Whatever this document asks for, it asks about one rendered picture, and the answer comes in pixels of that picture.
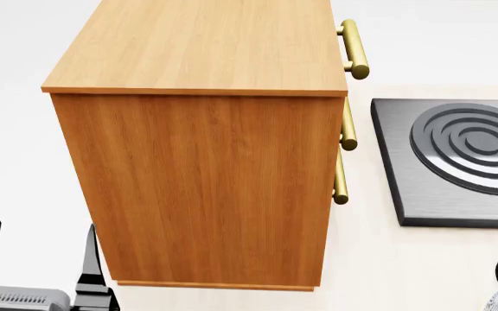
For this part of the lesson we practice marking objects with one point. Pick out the wooden cabinet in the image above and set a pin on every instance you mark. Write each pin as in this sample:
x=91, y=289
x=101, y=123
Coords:
x=206, y=168

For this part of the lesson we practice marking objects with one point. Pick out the grey vented camera box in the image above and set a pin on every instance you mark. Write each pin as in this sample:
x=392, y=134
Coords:
x=15, y=298

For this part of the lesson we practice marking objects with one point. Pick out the black spiral burner coil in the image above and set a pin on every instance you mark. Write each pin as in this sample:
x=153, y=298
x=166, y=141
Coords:
x=482, y=145

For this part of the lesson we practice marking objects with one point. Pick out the black square stove plate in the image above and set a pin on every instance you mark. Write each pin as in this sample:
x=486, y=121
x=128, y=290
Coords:
x=404, y=181

